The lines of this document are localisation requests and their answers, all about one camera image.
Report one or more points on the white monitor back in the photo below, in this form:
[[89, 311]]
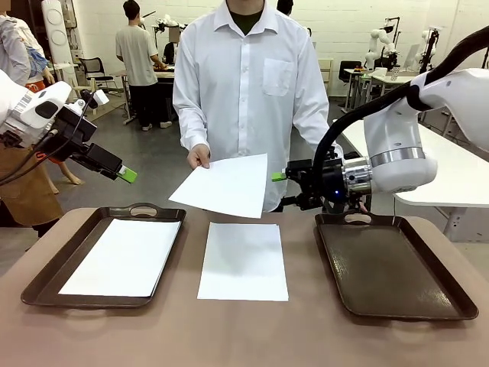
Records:
[[412, 56]]

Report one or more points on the person's left forearm white sleeve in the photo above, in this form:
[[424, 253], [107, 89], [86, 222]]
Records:
[[305, 130]]

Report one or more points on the white A4 paper sheet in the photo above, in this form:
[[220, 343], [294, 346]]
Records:
[[225, 187]]

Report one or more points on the black background chair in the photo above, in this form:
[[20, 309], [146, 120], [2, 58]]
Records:
[[349, 65]]

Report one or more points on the white A4 paper pile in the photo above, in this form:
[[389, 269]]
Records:
[[118, 258]]

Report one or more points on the person's right forearm white sleeve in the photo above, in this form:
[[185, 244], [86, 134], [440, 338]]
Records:
[[191, 126]]

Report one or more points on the person in white shirt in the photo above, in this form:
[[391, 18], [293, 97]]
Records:
[[244, 95]]

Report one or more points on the large white table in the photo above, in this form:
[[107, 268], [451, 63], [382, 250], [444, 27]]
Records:
[[458, 179]]

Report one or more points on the small white background desk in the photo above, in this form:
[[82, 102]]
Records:
[[353, 70]]

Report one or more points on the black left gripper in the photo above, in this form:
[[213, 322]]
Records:
[[76, 132]]

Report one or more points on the tall black camera stand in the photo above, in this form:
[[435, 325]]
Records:
[[432, 46]]

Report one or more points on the person in grey t-shirt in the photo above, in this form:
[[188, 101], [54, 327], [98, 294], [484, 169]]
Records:
[[135, 57]]

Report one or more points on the white A4 paper stack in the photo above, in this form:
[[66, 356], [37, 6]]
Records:
[[242, 264]]

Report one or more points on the dark-haired background person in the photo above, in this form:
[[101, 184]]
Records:
[[284, 5]]

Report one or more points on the person in black clothing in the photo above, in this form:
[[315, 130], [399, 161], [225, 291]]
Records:
[[170, 49]]

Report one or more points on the black mesh office chair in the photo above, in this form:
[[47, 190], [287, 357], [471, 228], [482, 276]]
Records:
[[91, 69]]

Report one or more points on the white tower air conditioner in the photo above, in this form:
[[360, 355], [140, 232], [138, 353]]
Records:
[[57, 34]]

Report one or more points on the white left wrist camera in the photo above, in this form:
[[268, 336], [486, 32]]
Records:
[[101, 97]]

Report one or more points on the white wooden chair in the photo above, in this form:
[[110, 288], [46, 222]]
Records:
[[86, 86]]

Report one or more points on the white shelf rack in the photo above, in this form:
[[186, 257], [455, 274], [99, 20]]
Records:
[[326, 76]]

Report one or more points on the brown plastic serving tray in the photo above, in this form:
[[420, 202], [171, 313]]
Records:
[[386, 267], [46, 283]]

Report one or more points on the person's right hand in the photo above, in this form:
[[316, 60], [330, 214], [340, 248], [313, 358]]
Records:
[[200, 156]]

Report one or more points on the figure in brown apron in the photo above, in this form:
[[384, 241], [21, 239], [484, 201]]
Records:
[[30, 199]]

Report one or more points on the long white background desk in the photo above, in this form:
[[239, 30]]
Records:
[[382, 80]]

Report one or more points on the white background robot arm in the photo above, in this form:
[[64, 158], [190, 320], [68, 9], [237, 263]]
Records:
[[165, 21], [372, 49], [425, 38]]

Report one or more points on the patterned paper cup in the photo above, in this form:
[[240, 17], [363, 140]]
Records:
[[394, 74]]

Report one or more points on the background work table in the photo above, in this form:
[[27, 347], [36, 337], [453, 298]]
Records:
[[165, 70]]

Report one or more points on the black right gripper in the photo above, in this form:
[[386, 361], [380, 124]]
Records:
[[336, 183]]

